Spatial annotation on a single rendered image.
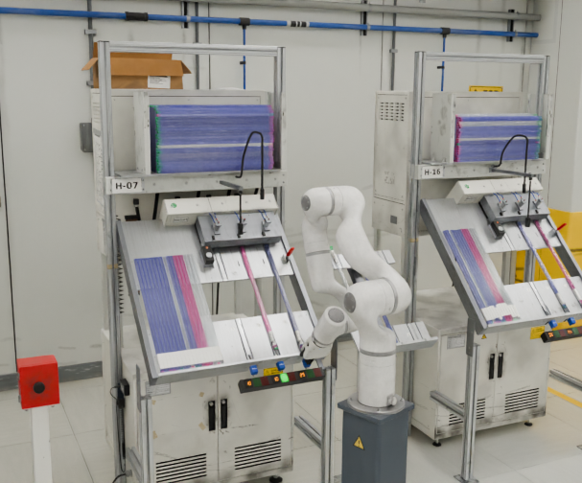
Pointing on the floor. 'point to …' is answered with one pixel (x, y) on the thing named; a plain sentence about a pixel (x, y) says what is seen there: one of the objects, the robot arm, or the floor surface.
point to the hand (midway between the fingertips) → (309, 358)
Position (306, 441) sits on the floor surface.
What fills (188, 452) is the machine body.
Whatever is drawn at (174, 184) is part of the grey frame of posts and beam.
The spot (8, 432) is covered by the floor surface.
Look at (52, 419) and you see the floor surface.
